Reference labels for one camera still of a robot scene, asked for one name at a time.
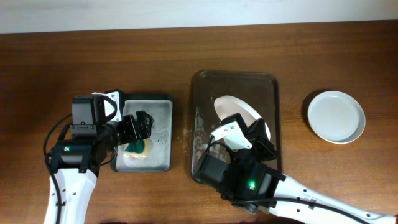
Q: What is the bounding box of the pink rimmed white plate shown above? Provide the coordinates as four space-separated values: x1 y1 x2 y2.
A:
214 95 262 127

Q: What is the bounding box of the left black cable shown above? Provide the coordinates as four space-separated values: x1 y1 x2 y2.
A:
42 113 74 224

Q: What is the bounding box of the large brown serving tray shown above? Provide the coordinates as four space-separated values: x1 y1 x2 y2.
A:
188 70 283 177

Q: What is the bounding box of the black cable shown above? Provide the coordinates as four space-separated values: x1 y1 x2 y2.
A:
42 113 74 224
205 135 237 162

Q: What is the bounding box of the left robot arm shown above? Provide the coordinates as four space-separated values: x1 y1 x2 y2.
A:
45 111 153 223

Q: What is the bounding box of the small black soapy tray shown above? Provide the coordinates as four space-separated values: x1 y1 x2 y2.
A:
110 94 173 172

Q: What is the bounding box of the right black cable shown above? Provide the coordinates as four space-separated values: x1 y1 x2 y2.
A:
205 135 237 162

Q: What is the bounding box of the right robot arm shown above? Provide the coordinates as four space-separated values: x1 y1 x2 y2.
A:
193 113 397 223

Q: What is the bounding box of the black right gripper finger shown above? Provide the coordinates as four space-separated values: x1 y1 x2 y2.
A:
244 118 269 144
221 113 248 129

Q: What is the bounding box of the green and yellow sponge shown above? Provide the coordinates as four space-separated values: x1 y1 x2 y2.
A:
124 139 149 157

